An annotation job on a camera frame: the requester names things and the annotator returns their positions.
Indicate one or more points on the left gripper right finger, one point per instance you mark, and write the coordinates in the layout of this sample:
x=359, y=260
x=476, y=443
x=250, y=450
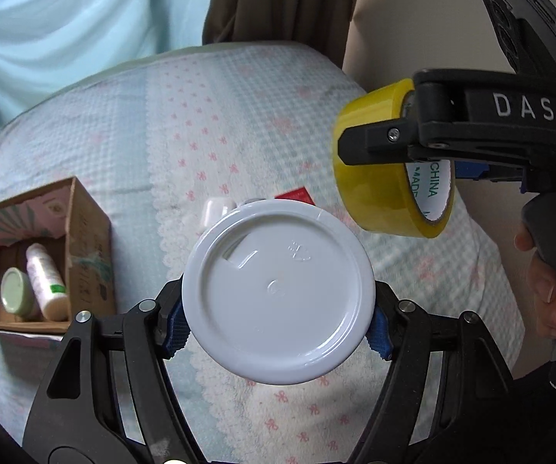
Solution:
x=449, y=396

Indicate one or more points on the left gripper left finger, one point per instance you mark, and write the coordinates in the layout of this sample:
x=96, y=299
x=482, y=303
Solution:
x=75, y=417

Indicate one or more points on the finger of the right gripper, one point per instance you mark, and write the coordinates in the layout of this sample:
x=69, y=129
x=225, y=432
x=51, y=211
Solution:
x=382, y=142

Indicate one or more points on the yellow tape roll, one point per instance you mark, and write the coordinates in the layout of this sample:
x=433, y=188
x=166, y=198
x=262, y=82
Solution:
x=413, y=200

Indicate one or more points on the red carton box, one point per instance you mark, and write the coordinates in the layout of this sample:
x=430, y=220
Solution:
x=300, y=195

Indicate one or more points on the white lidded jar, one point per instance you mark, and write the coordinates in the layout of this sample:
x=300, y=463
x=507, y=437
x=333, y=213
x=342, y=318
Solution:
x=279, y=292

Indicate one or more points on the silver and red can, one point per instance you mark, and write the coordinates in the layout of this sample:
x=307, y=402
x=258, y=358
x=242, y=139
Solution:
x=252, y=200

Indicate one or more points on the white earbuds case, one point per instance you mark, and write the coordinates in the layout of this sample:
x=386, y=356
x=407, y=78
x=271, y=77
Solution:
x=214, y=209

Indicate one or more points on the person's right hand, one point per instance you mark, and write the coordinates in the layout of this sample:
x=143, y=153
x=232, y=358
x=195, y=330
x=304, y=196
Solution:
x=541, y=279

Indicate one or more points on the white cylindrical bottle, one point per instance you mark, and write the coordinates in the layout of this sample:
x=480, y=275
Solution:
x=47, y=284

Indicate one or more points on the green lidded jar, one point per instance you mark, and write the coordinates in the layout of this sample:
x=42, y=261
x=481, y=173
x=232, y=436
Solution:
x=16, y=294

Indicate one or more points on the dark brown curtain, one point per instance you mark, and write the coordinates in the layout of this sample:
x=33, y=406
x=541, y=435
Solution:
x=322, y=25

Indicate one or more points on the brown cardboard box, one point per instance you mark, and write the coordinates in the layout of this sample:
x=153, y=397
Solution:
x=55, y=258

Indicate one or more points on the light blue curtain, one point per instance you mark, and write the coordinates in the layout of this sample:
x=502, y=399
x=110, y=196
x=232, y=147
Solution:
x=48, y=45

